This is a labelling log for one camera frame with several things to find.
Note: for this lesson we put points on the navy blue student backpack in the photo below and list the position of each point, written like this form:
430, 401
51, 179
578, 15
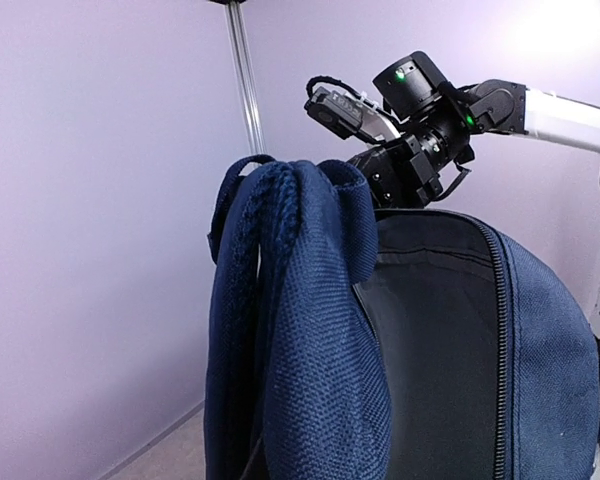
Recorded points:
346, 343

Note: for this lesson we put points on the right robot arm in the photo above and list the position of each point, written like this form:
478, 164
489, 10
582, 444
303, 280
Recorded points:
530, 110

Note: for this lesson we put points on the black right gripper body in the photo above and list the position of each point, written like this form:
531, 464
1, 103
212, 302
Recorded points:
403, 173

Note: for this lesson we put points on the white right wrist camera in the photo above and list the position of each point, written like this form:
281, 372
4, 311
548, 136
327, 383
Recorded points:
348, 113

